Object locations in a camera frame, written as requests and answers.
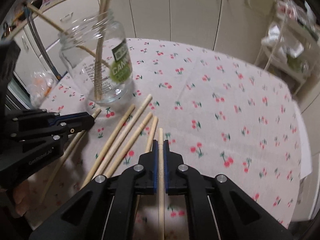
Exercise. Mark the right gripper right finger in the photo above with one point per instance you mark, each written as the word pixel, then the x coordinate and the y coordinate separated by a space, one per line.
pixel 200 193

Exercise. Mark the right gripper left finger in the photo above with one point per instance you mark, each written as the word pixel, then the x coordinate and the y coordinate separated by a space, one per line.
pixel 137 180

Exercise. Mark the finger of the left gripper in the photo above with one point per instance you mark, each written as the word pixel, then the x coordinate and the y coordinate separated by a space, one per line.
pixel 77 127
pixel 83 118

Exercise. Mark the clear glass jar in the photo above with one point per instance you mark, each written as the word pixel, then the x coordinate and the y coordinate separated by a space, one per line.
pixel 106 37

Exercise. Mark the person's left hand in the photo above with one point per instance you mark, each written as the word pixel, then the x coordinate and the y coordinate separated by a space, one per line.
pixel 21 196

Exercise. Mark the wooden chopstick on table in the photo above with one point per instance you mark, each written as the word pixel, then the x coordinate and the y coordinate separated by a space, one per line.
pixel 107 145
pixel 151 134
pixel 111 152
pixel 110 170

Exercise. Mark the plastic bag trash bin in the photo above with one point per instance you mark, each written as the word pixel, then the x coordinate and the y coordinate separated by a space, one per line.
pixel 42 83

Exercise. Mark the leaning chopstick in jar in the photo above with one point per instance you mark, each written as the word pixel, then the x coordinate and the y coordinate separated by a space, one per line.
pixel 33 9

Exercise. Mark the white wire storage rack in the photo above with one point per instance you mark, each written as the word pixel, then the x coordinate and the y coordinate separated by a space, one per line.
pixel 290 48

